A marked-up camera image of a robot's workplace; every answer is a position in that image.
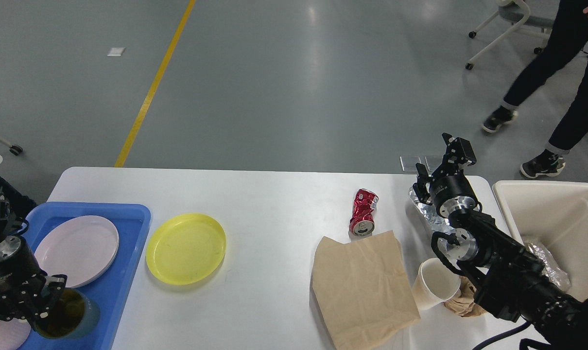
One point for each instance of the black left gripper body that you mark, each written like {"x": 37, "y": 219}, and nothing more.
{"x": 21, "y": 281}

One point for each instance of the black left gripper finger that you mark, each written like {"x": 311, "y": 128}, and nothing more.
{"x": 47, "y": 300}

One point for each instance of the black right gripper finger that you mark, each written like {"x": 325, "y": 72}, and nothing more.
{"x": 420, "y": 187}
{"x": 458, "y": 155}

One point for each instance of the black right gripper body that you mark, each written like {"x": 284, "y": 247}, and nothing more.
{"x": 452, "y": 193}

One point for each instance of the teal mug yellow inside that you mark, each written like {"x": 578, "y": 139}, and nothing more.
{"x": 72, "y": 316}

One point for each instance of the brown paper bag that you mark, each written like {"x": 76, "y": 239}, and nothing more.
{"x": 363, "y": 291}

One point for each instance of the yellow plastic plate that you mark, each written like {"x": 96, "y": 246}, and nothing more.
{"x": 186, "y": 249}

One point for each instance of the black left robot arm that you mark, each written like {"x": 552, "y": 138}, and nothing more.
{"x": 10, "y": 224}

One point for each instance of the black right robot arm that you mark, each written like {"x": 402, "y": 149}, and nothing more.
{"x": 508, "y": 279}

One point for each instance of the floor socket plate left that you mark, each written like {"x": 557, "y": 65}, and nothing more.
{"x": 409, "y": 164}

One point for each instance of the floor socket plate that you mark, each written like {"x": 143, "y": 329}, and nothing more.
{"x": 409, "y": 164}
{"x": 432, "y": 162}

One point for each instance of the floor socket plate right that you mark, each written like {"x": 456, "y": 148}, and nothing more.
{"x": 432, "y": 162}

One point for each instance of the aluminium foil tray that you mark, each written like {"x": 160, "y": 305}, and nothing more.
{"x": 429, "y": 218}

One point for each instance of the pink plate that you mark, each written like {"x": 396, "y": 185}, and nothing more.
{"x": 82, "y": 249}

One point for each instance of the pink mug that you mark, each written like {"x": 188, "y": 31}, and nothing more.
{"x": 13, "y": 334}

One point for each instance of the crushed red soda can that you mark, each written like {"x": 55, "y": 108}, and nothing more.
{"x": 364, "y": 205}

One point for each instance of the person at left edge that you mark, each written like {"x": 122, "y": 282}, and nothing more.
{"x": 21, "y": 204}

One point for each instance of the white paper cup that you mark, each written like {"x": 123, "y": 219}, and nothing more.
{"x": 434, "y": 284}

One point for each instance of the blue plastic tray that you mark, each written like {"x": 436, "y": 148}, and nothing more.
{"x": 111, "y": 289}

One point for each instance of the crumpled brown paper ball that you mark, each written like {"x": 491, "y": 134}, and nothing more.
{"x": 462, "y": 303}

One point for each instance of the beige plastic bin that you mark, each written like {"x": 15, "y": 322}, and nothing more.
{"x": 556, "y": 213}

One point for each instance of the crumpled foil in bin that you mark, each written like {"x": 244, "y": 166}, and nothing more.
{"x": 552, "y": 270}

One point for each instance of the white chair leg with caster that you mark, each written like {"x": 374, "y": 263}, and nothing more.
{"x": 13, "y": 148}

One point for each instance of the white grey office chair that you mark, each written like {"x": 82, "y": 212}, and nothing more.
{"x": 530, "y": 17}

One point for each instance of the person in black trousers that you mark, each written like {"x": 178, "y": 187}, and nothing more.
{"x": 569, "y": 36}

